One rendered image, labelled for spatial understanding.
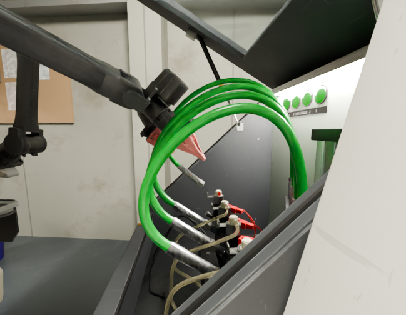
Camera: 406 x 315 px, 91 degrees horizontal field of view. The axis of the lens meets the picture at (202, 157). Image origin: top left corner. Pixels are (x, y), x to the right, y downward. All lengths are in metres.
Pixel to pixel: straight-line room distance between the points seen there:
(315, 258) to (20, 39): 0.51
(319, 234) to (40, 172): 2.95
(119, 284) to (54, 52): 0.48
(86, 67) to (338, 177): 0.45
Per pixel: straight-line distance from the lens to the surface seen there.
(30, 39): 0.49
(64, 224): 3.03
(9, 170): 1.09
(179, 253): 0.30
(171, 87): 0.50
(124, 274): 0.58
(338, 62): 0.57
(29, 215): 3.28
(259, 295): 0.22
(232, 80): 0.59
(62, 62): 0.49
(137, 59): 2.14
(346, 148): 0.18
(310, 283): 0.20
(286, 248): 0.20
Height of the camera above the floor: 1.29
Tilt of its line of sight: 8 degrees down
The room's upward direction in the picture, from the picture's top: straight up
